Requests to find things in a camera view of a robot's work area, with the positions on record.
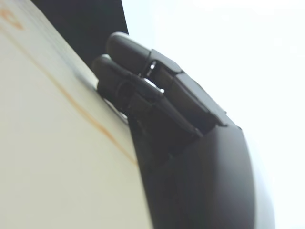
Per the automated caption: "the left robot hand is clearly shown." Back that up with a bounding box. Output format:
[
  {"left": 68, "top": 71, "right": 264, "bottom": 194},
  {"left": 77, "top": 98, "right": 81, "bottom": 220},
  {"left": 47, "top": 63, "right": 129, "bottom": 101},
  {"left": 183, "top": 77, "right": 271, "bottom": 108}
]
[{"left": 91, "top": 31, "right": 277, "bottom": 229}]

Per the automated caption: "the beige square board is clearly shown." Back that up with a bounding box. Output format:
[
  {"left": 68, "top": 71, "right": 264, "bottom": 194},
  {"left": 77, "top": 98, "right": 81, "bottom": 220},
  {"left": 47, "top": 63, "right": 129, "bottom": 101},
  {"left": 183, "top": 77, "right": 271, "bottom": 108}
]
[{"left": 0, "top": 0, "right": 153, "bottom": 229}]

